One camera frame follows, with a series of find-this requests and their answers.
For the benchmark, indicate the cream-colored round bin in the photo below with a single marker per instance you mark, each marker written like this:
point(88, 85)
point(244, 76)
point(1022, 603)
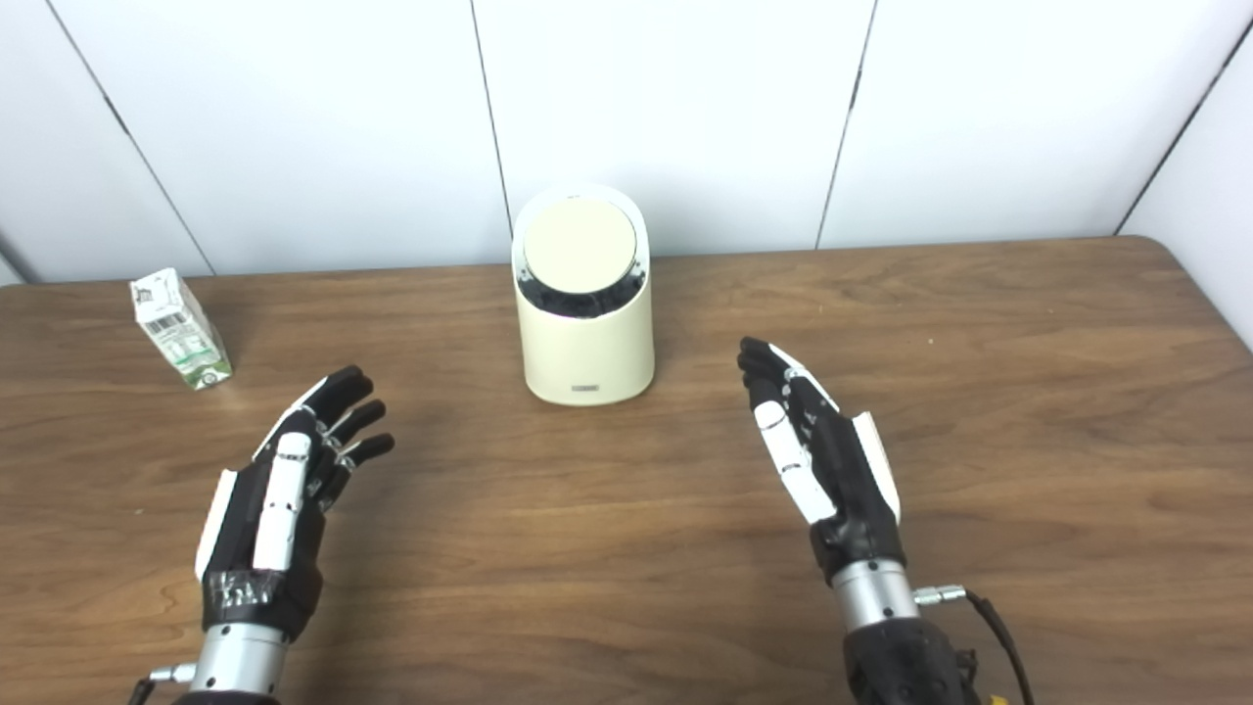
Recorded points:
point(587, 348)

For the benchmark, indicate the white green milk carton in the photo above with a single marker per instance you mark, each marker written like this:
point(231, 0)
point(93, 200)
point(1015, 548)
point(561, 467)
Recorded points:
point(181, 333)

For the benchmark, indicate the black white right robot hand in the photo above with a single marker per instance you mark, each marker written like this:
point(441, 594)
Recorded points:
point(852, 490)

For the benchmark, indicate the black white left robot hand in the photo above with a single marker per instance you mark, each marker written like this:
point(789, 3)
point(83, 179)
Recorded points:
point(230, 529)

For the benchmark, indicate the cream round bin lid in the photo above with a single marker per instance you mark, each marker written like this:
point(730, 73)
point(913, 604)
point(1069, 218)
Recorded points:
point(580, 245)

